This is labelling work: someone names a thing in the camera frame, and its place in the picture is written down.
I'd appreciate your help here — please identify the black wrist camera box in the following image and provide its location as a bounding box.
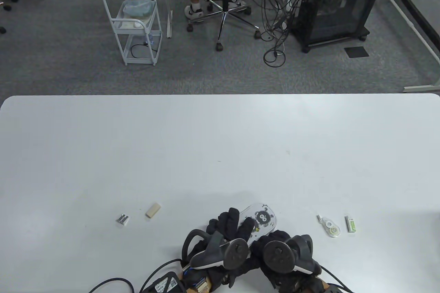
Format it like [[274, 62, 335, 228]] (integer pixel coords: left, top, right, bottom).
[[141, 271, 188, 293], [323, 284, 354, 293]]

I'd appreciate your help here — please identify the white utility cart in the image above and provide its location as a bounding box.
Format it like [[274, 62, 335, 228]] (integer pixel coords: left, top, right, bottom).
[[102, 0, 163, 66]]

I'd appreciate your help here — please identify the person's left hand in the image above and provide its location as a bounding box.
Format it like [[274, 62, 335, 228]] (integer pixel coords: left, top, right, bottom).
[[186, 208, 259, 293]]

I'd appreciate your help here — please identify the black cable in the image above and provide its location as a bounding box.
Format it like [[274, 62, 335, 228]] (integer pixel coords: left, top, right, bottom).
[[88, 278, 134, 293], [320, 266, 351, 293], [141, 258, 184, 293]]

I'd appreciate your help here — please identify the person's left forearm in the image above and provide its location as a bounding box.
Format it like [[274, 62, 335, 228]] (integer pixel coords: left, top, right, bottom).
[[176, 272, 193, 293]]

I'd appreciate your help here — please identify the black floor plate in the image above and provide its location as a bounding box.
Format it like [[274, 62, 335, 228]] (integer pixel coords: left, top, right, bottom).
[[344, 46, 370, 58]]

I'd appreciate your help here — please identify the tangle of floor cables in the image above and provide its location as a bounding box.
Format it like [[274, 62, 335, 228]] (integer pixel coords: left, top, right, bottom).
[[260, 0, 307, 68]]

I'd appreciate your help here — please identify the white desk leg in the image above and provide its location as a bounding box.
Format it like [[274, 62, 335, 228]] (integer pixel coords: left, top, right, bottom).
[[161, 0, 174, 38]]

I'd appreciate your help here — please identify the black mesh cabinet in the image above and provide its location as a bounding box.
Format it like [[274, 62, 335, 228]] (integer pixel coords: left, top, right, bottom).
[[290, 0, 387, 54]]

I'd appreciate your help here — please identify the person's right hand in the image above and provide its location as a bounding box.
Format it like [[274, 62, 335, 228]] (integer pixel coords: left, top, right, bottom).
[[249, 230, 323, 293]]

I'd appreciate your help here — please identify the clear correction tape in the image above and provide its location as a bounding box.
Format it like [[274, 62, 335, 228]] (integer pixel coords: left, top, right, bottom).
[[317, 215, 341, 238]]

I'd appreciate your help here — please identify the white cartoon-print pencil case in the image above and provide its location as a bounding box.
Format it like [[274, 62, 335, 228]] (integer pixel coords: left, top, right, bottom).
[[239, 204, 277, 238]]

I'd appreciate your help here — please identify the white desk frame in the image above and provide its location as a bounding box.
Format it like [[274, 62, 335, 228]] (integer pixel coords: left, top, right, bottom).
[[380, 0, 440, 93]]

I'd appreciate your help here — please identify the smartwatch with beige band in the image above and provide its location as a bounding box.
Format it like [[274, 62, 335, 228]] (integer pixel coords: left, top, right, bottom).
[[183, 270, 211, 292]]

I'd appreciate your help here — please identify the blue plastic bag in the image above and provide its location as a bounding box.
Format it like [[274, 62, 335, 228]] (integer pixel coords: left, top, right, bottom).
[[123, 0, 153, 17]]

